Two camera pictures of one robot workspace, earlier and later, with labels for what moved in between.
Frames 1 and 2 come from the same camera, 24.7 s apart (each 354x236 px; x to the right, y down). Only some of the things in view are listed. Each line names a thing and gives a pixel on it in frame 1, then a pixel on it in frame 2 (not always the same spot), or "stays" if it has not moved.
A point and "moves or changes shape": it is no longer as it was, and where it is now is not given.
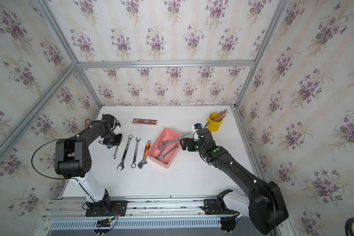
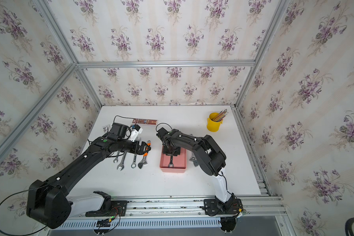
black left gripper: [117, 142] → [140, 151]
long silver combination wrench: [130, 136] stays
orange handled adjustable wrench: [144, 161] stays
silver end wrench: [158, 158] → [171, 163]
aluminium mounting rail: [56, 207] stays
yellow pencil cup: [214, 126] stays
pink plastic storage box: [168, 154] moves or changes shape
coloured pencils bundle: [220, 117] stays
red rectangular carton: [150, 122] stays
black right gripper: [190, 141] → [176, 153]
